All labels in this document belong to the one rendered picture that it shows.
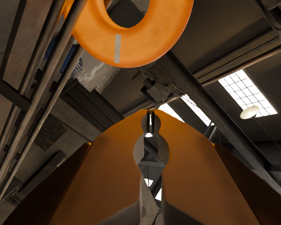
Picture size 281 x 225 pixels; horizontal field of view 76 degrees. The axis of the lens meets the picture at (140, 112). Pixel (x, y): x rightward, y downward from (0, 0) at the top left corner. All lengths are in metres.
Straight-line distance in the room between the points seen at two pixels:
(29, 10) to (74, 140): 2.19
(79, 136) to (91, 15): 2.24
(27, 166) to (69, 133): 0.55
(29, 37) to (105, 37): 0.11
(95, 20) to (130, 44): 0.05
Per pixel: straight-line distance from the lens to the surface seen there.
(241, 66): 7.15
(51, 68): 0.27
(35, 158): 2.29
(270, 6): 0.46
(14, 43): 0.29
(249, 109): 7.12
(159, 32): 0.22
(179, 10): 0.22
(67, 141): 2.38
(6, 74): 0.33
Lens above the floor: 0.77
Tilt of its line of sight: 10 degrees up
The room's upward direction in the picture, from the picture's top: 135 degrees clockwise
